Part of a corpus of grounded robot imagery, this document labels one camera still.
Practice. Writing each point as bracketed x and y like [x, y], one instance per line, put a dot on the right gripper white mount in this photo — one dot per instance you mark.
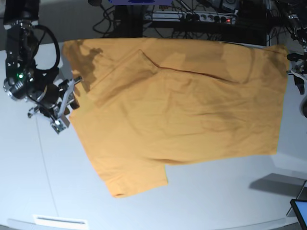
[67, 91]

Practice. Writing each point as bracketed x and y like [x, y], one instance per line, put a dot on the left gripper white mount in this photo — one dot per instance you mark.
[300, 80]

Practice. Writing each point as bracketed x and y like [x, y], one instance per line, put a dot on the orange yellow T-shirt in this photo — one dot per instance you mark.
[149, 102]

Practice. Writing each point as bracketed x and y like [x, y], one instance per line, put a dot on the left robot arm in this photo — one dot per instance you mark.
[294, 19]

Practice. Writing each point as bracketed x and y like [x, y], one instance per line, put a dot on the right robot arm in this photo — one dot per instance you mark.
[23, 79]

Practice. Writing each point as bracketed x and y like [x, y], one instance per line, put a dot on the white power strip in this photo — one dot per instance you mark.
[198, 16]

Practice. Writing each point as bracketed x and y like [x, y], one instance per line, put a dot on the tablet with blue screen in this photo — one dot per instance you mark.
[300, 209]

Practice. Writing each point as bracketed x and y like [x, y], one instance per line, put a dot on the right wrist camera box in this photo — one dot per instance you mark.
[60, 124]

